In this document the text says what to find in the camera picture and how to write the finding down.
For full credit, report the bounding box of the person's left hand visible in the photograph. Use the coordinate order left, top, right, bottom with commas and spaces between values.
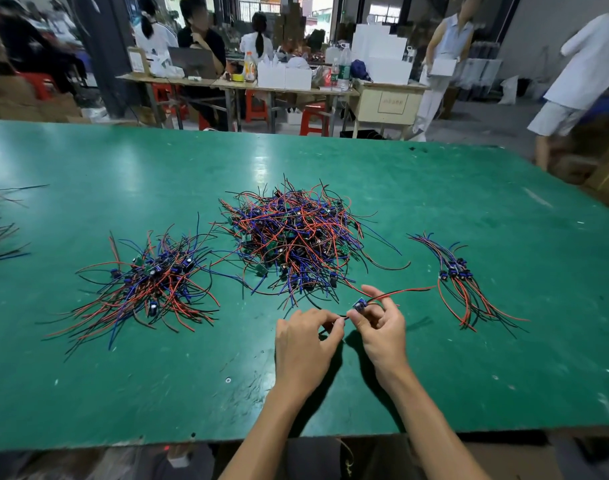
274, 309, 346, 401

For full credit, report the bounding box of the person's right hand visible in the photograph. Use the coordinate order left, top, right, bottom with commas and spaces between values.
347, 285, 411, 391

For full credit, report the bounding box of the pile of wires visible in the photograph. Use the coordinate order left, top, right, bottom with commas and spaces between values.
216, 177, 411, 314

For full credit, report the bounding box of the person's right forearm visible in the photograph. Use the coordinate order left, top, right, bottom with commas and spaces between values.
383, 375, 491, 480

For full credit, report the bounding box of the person's left forearm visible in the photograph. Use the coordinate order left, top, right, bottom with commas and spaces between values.
219, 385, 326, 480

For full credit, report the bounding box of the red plastic stool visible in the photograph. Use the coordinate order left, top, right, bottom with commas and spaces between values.
151, 83, 190, 126
19, 73, 56, 101
299, 101, 333, 137
244, 89, 270, 123

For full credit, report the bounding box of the cream cabinet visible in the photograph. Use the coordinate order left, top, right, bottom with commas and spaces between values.
349, 81, 426, 139

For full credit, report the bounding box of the row of white containers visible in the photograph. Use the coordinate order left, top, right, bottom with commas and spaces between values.
257, 57, 314, 91

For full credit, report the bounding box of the long wooden work table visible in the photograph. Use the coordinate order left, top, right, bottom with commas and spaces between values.
119, 73, 426, 134

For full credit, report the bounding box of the stack of white boxes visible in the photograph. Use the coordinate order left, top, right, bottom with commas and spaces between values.
351, 23, 414, 86

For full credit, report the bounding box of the grey laptop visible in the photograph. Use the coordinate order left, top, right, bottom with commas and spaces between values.
169, 47, 218, 79

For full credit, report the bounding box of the dark pillar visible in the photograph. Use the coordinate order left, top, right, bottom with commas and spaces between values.
69, 0, 150, 121

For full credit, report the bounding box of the row of cardboard boxes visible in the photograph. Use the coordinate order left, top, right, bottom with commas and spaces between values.
0, 75, 82, 123

